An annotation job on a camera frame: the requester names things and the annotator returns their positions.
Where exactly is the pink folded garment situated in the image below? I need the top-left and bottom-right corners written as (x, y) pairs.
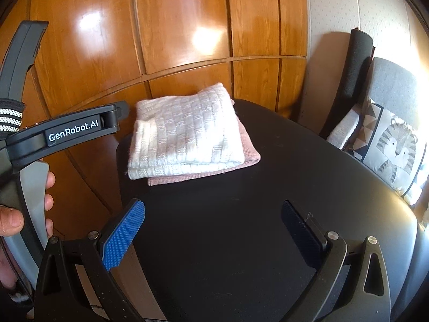
top-left (147, 99), bottom-right (261, 186)

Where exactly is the cream knitted sweater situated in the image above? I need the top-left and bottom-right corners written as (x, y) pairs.
top-left (125, 82), bottom-right (246, 180)

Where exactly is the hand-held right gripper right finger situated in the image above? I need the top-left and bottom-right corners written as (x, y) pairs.
top-left (281, 199), bottom-right (391, 322)

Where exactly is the person's left hand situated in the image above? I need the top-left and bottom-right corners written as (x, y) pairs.
top-left (0, 170), bottom-right (56, 289)

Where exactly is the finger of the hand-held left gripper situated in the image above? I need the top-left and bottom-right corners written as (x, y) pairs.
top-left (101, 103), bottom-right (130, 135)

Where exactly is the grey yellow blue sofa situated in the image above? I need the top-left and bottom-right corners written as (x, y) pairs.
top-left (327, 57), bottom-right (429, 229)

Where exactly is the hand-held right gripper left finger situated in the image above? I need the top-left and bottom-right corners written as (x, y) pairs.
top-left (34, 199), bottom-right (146, 322)

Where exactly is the tiger print cushion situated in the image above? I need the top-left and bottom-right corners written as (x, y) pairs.
top-left (349, 97), bottom-right (428, 205)

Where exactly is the black rolled mat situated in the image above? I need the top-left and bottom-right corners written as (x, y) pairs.
top-left (317, 28), bottom-right (375, 138)

